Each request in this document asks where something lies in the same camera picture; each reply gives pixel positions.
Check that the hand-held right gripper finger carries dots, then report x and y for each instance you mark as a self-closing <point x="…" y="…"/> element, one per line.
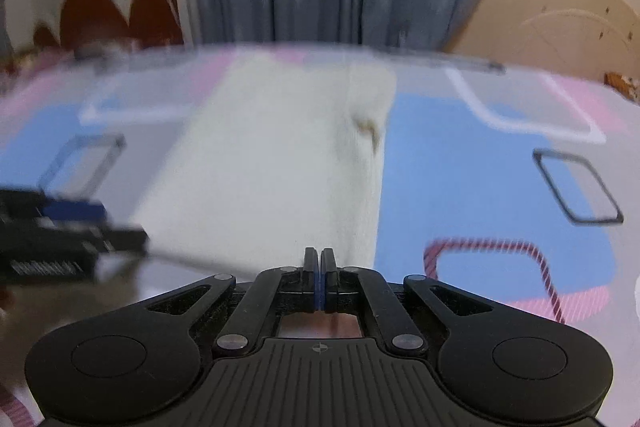
<point x="325" y="287"/>
<point x="314" y="287"/>

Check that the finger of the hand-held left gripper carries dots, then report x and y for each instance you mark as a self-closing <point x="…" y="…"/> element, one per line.
<point x="75" y="211"/>
<point x="115" y="239"/>

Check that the cream cloth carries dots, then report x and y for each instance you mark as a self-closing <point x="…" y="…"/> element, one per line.
<point x="260" y="157"/>

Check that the pastel patterned bedsheet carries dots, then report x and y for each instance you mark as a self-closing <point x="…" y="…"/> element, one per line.
<point x="475" y="167"/>

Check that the white and maroon headboard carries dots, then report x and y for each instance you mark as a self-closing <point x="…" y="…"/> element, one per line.
<point x="150" y="12"/>

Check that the cream arched headboard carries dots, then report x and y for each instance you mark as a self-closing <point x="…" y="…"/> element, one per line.
<point x="560" y="37"/>

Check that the orange-brown soft toy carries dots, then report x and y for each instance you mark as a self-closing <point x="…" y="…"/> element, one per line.
<point x="622" y="86"/>

